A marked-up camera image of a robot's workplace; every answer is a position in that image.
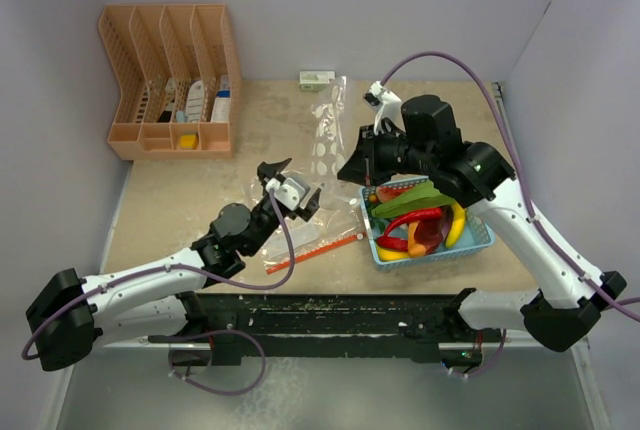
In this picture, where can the yellow pepper piece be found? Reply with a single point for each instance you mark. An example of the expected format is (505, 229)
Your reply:
(387, 255)

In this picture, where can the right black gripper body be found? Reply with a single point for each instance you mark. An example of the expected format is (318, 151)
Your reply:
(387, 155)

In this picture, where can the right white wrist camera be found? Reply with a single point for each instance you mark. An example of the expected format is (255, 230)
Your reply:
(384, 102)

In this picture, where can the orange plastic desk organizer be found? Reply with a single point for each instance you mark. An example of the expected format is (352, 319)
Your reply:
(156, 52)

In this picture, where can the blue plastic basket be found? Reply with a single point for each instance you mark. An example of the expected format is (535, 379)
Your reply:
(476, 237)

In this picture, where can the yellow banana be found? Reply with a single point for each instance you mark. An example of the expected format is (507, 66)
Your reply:
(456, 224)

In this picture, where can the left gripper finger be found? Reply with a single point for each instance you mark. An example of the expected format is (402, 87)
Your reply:
(268, 171)
(311, 207)

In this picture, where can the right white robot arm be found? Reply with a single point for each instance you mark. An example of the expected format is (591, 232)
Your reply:
(570, 295)

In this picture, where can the red chili pepper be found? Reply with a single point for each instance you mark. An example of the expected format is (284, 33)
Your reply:
(392, 243)
(426, 214)

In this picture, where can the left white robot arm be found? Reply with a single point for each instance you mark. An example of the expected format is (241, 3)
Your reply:
(73, 315)

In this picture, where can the watermelon slice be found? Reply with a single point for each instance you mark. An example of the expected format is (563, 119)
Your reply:
(385, 194)

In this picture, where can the green leafy vegetable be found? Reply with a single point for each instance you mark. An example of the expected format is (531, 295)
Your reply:
(418, 196)

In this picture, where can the polka dot zip bag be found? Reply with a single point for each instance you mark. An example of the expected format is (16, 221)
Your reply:
(314, 131)

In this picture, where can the white tube in organizer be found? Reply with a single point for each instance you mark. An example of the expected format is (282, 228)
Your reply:
(195, 101)

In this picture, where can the blue white box in organizer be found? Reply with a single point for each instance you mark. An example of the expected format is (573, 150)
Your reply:
(222, 102)

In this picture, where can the red zipper clear bag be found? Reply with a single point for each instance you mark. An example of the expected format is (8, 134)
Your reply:
(328, 229)

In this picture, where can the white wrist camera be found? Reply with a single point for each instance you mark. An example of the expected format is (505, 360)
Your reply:
(384, 102)
(289, 192)

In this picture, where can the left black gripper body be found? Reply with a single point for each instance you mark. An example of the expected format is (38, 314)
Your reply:
(268, 220)

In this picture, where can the small green white box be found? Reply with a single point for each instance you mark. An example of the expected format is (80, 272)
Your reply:
(315, 80)

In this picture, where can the yellow block in organizer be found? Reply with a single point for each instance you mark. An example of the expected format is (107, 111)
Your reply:
(188, 141)

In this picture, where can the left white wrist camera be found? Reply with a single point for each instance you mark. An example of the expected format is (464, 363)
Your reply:
(289, 192)

